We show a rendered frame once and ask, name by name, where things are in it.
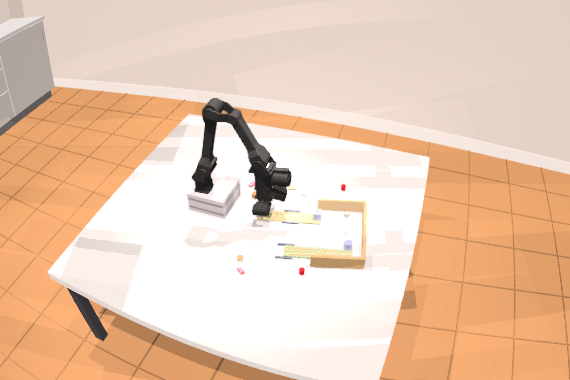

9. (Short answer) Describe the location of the yellow patterned flat strip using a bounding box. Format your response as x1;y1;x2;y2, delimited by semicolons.
283;245;311;259

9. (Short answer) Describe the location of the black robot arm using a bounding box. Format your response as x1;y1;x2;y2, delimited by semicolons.
192;98;292;202

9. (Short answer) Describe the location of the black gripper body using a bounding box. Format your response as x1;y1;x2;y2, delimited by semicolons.
251;182;271;216

